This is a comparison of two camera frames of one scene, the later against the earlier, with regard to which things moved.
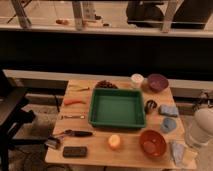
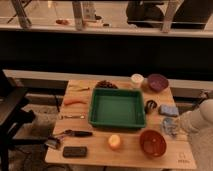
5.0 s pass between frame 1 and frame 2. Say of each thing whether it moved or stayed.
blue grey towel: moved
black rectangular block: stayed
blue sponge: stayed
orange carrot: stayed
